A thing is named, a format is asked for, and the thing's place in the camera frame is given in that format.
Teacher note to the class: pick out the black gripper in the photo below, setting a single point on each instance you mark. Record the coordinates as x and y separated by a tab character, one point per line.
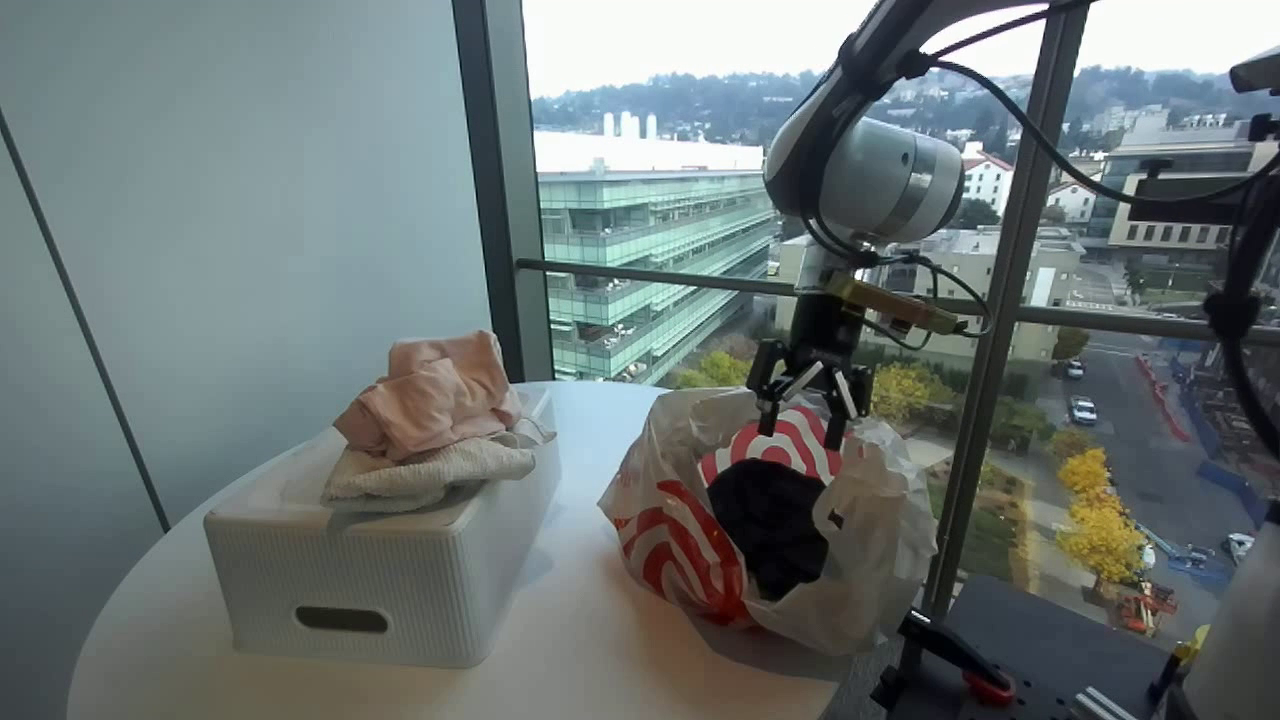
825	342

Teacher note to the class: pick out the dark blue shirt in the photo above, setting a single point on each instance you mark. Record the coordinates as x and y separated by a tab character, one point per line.
768	525

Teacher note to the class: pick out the peach shirt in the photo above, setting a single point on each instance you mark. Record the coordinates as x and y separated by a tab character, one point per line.
424	395

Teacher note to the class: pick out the white terry towel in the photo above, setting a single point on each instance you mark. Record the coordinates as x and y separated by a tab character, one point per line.
424	474

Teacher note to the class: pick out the white red-printed plastic bag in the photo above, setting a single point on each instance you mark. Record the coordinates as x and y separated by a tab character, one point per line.
664	533

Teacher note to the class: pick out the metal stand pole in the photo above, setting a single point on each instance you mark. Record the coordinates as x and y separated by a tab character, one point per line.
995	385

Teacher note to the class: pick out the white parked car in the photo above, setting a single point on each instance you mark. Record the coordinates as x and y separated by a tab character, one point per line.
1082	413

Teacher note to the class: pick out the black red clamp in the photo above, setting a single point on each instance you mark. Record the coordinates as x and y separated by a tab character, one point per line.
954	654

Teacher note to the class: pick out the metal balcony railing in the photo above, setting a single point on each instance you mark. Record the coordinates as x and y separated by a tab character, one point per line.
1107	321

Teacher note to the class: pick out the black side platform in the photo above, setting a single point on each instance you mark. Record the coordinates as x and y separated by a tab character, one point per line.
1066	642

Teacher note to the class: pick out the white plastic storage box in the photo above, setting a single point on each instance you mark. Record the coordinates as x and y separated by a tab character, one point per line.
400	573

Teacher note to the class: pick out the dark window frame post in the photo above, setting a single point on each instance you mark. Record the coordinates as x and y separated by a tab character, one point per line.
505	186

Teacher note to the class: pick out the black mounted camera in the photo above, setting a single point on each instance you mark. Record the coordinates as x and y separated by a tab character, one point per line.
1202	199

